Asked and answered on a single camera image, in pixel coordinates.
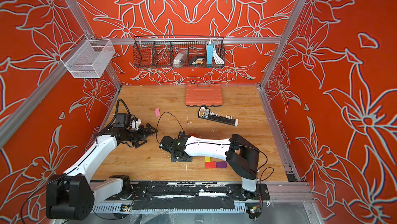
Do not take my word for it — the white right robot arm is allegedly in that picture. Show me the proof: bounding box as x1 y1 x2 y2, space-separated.
159 134 260 193

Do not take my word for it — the silver packet in basket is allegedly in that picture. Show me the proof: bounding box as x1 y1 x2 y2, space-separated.
173 51 188 68

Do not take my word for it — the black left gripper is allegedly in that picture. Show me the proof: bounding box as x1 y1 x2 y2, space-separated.
124 123 158 147

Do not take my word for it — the orange plastic tool case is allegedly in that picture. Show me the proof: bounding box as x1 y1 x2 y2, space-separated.
185 84 223 107

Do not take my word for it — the white wire basket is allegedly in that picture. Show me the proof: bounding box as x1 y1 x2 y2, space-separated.
62 40 115 79

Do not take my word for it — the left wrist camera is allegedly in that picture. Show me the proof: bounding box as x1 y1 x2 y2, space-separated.
113 113 142 131

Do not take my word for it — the dark purple block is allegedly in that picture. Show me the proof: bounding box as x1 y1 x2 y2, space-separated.
216 162 227 168

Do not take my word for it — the light pink block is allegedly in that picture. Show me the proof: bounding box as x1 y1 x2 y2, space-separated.
155 108 161 117

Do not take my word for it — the long red block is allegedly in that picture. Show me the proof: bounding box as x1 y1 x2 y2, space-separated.
205 162 217 169

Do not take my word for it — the black wire wall basket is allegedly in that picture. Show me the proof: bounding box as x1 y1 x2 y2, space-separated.
132 35 226 69

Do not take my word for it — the aluminium frame post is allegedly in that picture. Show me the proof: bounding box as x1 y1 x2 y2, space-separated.
65 0 96 40

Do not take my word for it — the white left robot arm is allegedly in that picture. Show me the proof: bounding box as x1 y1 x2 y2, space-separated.
46 124 158 220

